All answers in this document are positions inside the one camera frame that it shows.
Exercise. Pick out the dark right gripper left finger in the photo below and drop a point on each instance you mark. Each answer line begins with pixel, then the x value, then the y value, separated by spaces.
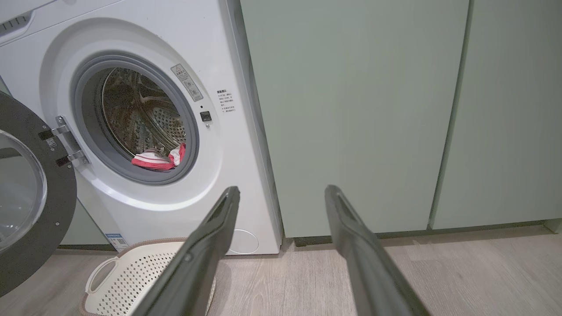
pixel 197 263

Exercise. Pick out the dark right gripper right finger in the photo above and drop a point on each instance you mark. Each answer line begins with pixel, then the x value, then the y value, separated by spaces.
pixel 369 263

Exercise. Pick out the red and white garment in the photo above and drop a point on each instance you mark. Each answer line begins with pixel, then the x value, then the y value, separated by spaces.
pixel 153 162

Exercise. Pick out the black round glass washer door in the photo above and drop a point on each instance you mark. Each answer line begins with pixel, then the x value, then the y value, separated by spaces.
pixel 61 210

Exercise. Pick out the cream perforated laundry basket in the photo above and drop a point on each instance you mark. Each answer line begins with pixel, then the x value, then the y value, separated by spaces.
pixel 127 281

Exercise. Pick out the white front-load washing machine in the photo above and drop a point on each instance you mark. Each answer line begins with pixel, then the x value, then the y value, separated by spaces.
pixel 228 175

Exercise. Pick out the steel washing machine drum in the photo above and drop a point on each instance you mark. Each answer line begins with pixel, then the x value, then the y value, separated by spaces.
pixel 145 118

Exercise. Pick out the wide green cabinet door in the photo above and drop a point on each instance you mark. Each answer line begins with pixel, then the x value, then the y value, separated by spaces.
pixel 351 109

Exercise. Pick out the metal washing machine door hinge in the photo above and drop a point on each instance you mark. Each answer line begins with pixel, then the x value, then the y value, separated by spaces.
pixel 70 140

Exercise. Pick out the narrow green cabinet door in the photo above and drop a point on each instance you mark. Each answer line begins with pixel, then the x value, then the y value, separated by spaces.
pixel 505 109

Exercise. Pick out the dark cabinet plinth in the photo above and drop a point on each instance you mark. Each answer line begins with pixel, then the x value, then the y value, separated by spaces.
pixel 408 232

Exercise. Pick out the oval white filter cover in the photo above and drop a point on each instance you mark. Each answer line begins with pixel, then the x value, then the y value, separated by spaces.
pixel 246 241

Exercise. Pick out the blue energy label sticker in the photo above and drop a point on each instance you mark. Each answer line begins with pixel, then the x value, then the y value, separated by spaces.
pixel 116 241

